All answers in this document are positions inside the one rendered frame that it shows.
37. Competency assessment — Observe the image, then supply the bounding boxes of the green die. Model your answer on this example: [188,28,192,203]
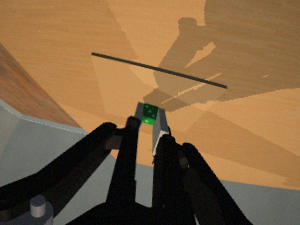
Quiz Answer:
[142,103,159,125]

